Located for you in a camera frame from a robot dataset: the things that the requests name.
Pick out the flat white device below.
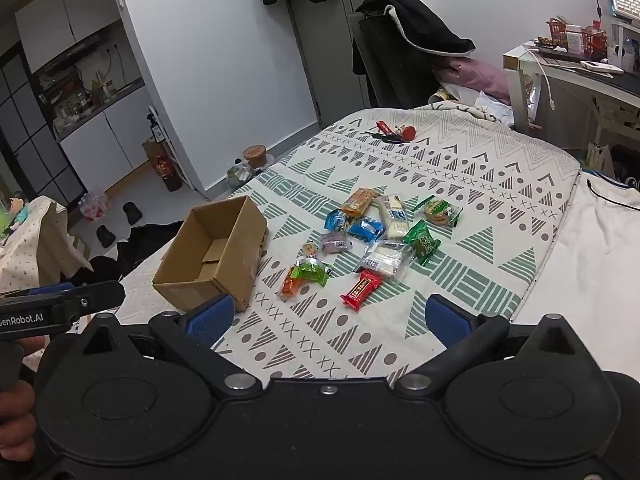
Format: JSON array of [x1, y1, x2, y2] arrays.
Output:
[[580, 60, 626, 75]]

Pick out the grey door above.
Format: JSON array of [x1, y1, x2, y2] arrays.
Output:
[[287, 0, 396, 111]]

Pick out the white base cabinets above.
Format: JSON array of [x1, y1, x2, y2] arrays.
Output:
[[60, 85, 166, 196]]

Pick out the silvery plastic bag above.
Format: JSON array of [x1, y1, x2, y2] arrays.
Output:
[[226, 160, 256, 188]]

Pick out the pink pillow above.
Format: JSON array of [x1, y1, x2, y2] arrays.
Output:
[[447, 57, 511, 106]]

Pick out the cardboard carton on floor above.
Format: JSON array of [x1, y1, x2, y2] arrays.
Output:
[[142, 137, 173, 176]]

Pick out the green snack packet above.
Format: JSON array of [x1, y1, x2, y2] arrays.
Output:
[[402, 220, 442, 266]]

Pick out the dotted beige cloth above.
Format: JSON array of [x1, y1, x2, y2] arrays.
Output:
[[0, 195, 88, 291]]

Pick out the green and orange jelly packet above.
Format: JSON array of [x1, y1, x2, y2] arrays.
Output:
[[278, 241, 332, 301]]

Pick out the patterned white green blanket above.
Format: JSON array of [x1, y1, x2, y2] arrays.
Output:
[[115, 95, 583, 386]]

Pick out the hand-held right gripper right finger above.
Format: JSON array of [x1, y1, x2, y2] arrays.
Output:
[[400, 294, 576, 393]]

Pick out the clear white snack packet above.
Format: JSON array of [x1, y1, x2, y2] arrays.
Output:
[[356, 240, 413, 278]]

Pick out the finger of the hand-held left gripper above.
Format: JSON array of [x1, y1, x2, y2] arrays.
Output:
[[27, 281, 126, 318]]

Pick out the red basket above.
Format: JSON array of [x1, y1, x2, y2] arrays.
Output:
[[580, 25, 608, 56], [547, 17, 568, 48]]

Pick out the cluttered kitchen counter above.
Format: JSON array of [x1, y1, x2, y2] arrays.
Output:
[[32, 22, 146, 141]]

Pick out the green-edged cookie packet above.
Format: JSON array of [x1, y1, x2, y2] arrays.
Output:
[[416, 196, 462, 228]]

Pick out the purple snack packet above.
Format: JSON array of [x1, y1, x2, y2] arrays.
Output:
[[320, 231, 351, 256]]

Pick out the white cable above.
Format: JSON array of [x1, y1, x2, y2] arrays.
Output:
[[525, 47, 558, 108]]

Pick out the orange snack packet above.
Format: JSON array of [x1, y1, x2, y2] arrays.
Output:
[[341, 186, 382, 217]]

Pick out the spray bottle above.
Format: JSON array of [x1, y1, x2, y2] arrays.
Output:
[[146, 105, 168, 143]]

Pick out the white crumpled bag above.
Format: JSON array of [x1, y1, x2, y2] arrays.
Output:
[[475, 90, 516, 128]]

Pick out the white desk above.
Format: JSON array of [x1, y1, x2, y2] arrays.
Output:
[[502, 42, 640, 161]]

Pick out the blue snack packet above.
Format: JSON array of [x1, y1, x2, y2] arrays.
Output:
[[347, 216, 386, 242], [325, 208, 353, 233]]

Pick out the white cake packet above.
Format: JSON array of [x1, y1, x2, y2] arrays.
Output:
[[377, 194, 412, 241]]

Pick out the black grid sliding door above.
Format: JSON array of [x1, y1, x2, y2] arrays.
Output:
[[0, 42, 83, 211]]

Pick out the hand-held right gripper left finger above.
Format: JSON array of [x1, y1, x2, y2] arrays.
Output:
[[80, 292, 262, 402]]

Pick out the brown cardboard box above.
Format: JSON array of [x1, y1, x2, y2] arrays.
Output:
[[151, 195, 270, 313]]

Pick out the white wall cabinets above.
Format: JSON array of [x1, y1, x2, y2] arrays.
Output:
[[15, 0, 123, 73]]

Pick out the red snack packet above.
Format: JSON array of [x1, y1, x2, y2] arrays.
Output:
[[340, 269, 384, 309]]

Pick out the person's left hand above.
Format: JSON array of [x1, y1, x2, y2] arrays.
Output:
[[0, 336, 48, 456]]

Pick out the key bunch with red charms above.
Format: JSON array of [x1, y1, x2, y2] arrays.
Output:
[[364, 121, 417, 145]]

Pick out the pack of water bottles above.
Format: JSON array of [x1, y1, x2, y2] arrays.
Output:
[[77, 190, 108, 222]]

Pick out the plain white sheet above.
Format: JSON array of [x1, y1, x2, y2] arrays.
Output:
[[515, 170, 640, 381]]

